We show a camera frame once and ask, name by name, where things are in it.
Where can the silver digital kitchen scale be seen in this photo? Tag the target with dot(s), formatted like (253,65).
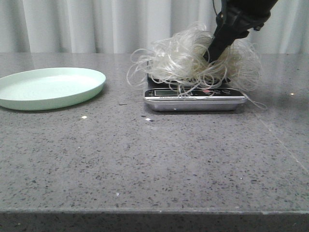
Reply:
(168,97)

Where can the white translucent vermicelli bundle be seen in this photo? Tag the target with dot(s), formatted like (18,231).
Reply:
(180,59)

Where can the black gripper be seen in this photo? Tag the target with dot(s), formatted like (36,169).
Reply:
(244,14)

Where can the white pleated curtain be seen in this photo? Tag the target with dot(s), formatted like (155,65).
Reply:
(101,26)

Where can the pale green round plate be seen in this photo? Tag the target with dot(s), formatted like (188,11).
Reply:
(49,88)

